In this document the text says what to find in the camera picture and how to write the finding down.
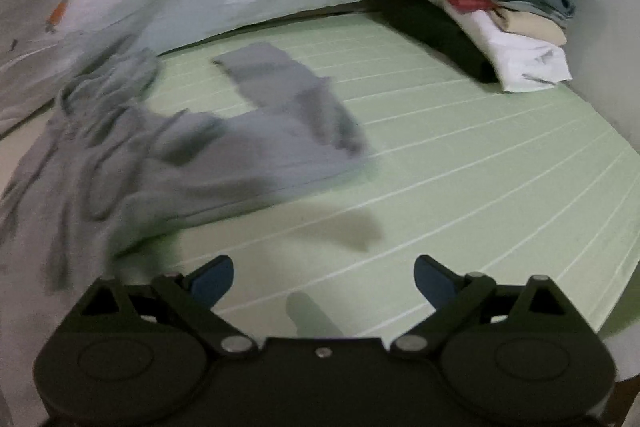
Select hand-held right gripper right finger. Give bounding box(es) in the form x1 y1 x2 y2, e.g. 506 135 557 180
391 254 572 360

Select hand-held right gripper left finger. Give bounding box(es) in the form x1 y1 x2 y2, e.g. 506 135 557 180
75 255 259 359

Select grey garment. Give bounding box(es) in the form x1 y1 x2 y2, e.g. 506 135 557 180
0 43 376 293

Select green checked bed sheet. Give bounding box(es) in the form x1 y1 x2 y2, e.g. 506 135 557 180
107 12 640 343

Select folded white garment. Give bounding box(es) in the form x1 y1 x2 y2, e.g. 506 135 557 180
394 0 574 94

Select folded dark garment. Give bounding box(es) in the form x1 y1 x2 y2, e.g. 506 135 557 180
381 0 502 84

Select folded beige garment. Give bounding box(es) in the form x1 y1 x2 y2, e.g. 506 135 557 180
491 6 569 48

